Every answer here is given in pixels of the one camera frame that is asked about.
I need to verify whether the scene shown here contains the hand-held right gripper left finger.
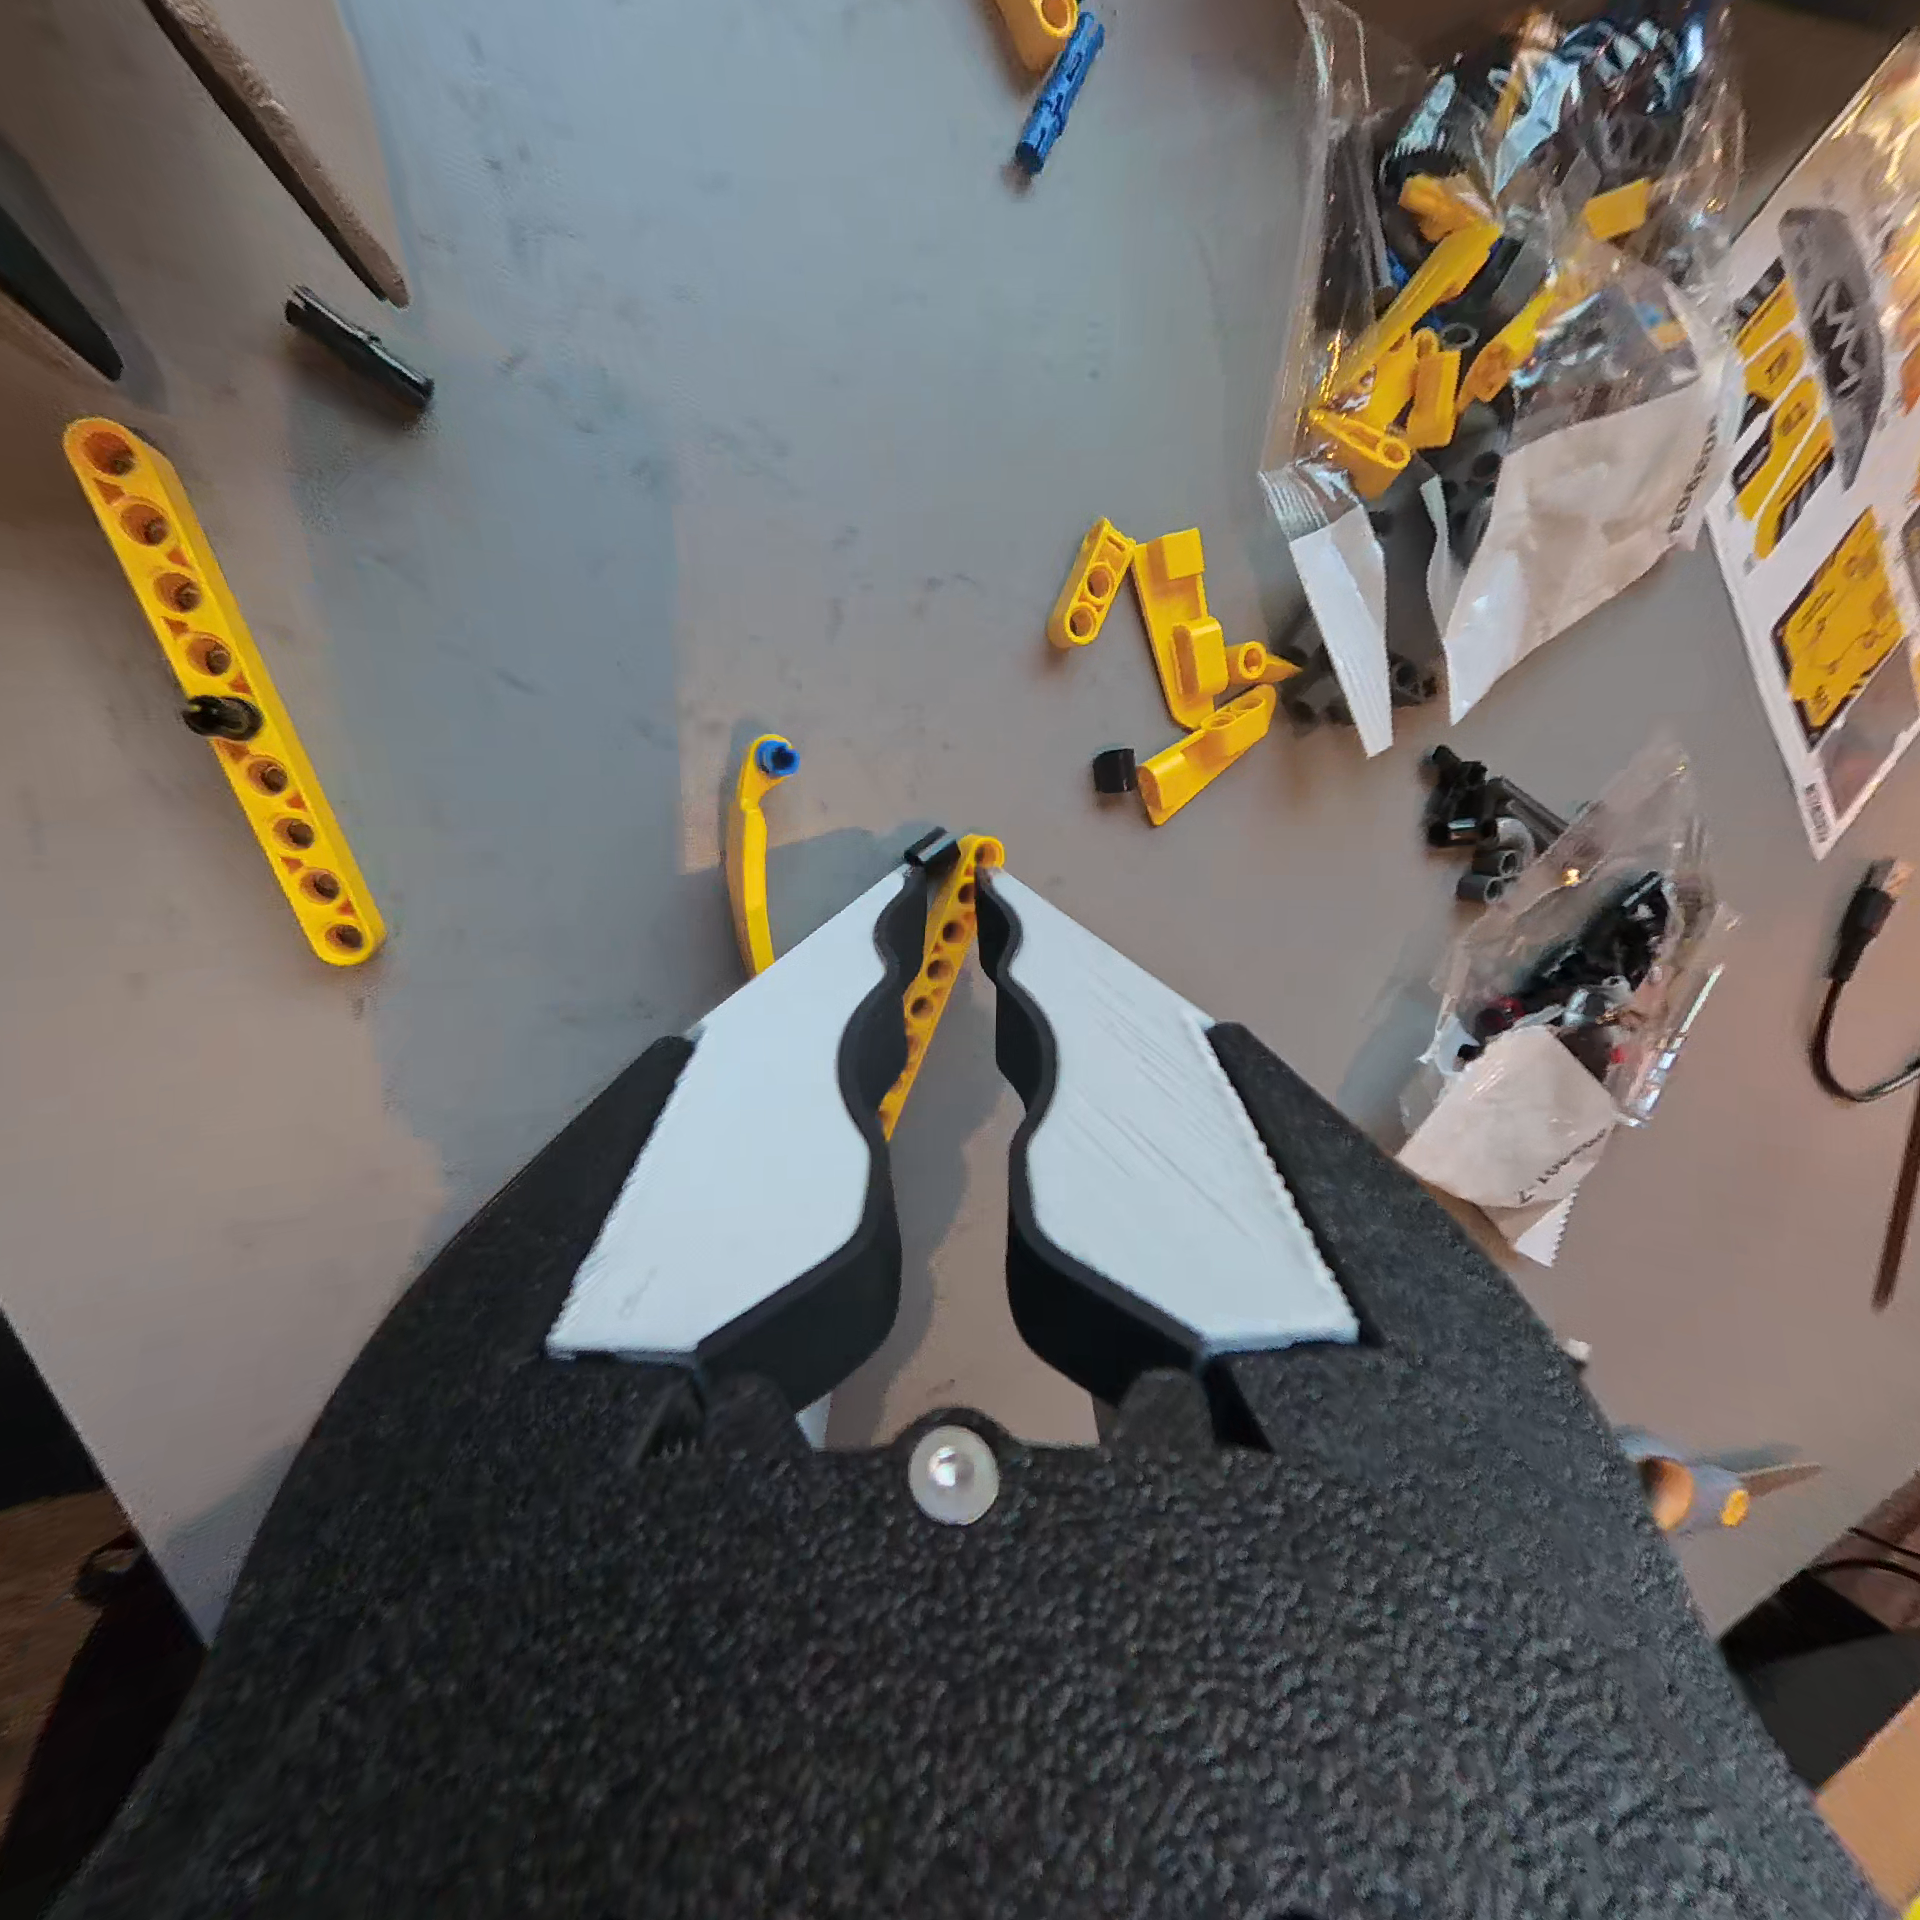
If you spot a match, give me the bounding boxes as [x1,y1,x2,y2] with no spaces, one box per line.
[546,871,933,1449]

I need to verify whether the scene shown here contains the grey desk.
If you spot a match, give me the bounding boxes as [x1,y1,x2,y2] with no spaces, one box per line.
[0,0,1920,1632]

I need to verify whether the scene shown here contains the yellow curved panel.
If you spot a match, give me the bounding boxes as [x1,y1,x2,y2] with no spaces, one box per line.
[728,731,801,982]

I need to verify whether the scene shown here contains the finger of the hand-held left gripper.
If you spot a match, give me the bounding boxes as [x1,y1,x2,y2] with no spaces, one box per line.
[0,195,126,385]
[145,0,406,313]

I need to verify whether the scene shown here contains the yellow slanted brick piece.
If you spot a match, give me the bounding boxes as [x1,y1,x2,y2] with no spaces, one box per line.
[1137,684,1281,828]

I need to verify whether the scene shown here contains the yellow angled panel piece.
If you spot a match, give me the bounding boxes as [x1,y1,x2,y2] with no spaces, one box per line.
[1130,528,1306,731]

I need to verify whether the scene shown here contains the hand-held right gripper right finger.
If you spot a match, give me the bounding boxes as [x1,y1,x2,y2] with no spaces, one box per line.
[973,871,1361,1408]

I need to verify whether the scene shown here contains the black plug cable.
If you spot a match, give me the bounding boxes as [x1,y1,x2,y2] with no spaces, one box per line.
[1808,856,1920,1111]

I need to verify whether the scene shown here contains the small grey orange tool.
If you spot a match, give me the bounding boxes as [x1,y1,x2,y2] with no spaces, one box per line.
[1627,1436,1830,1538]

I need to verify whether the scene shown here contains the clear bag yellow connectors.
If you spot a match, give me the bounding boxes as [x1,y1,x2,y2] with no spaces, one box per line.
[1261,0,1750,757]

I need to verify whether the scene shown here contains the yellow black sticker sheet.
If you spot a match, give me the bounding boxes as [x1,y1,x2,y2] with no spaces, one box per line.
[1699,21,1920,863]

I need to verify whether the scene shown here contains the dark grey connector pieces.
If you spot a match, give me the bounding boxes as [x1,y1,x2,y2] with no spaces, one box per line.
[1281,636,1448,729]

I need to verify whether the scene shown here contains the loose black connector pieces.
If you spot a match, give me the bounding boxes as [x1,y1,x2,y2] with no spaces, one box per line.
[1421,738,1572,905]

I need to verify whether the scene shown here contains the long yellow holed beam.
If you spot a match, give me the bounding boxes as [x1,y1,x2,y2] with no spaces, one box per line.
[875,835,1009,1148]
[64,417,391,965]

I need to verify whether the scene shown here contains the small yellow three-hole beam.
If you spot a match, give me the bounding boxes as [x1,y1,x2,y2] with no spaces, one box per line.
[1046,516,1137,650]

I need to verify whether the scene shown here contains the clear bag black parts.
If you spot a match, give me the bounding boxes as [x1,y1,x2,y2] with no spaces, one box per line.
[1393,738,1745,1267]

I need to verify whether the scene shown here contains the thin dark rod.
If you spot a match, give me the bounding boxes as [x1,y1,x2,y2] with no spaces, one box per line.
[1877,1069,1920,1313]

